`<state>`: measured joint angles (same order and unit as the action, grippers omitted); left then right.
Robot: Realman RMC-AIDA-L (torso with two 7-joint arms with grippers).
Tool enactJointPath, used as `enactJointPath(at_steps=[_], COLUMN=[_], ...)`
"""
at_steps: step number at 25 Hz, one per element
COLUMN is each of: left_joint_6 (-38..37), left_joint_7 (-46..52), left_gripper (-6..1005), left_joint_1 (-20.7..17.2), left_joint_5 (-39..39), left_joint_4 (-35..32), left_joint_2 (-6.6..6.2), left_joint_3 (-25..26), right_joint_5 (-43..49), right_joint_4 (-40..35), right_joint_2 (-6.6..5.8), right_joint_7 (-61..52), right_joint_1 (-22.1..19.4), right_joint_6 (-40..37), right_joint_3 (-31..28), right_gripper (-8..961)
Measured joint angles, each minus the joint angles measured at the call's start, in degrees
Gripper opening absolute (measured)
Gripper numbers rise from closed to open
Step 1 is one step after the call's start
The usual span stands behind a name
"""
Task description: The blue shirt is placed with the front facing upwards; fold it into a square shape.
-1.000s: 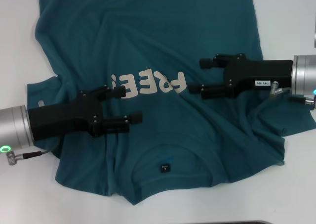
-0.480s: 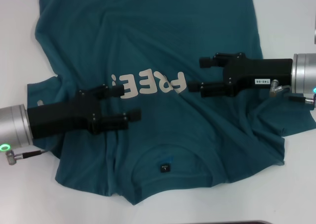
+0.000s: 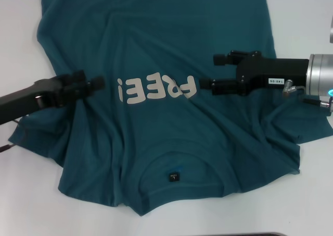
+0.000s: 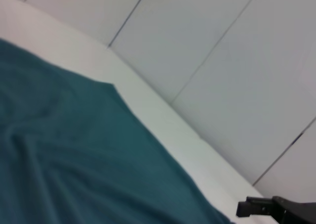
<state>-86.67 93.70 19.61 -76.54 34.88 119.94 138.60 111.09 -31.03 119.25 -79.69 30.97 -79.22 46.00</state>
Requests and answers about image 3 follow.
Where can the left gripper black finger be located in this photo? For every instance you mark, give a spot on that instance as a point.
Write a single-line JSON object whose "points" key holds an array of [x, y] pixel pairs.
{"points": [[75, 77], [70, 95]]}

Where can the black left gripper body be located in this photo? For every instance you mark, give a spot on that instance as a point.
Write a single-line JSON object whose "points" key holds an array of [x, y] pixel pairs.
{"points": [[23, 100]]}

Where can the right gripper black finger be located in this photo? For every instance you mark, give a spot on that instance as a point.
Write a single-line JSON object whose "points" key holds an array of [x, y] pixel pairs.
{"points": [[223, 86], [229, 57]]}

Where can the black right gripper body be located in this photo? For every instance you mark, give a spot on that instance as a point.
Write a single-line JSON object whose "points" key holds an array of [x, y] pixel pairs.
{"points": [[273, 70]]}

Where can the teal T-shirt with FREE print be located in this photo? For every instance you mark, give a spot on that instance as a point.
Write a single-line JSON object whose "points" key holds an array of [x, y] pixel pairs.
{"points": [[156, 46]]}

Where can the dark device edge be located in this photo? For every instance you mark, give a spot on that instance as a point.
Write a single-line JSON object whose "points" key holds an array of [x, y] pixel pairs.
{"points": [[260, 235]]}

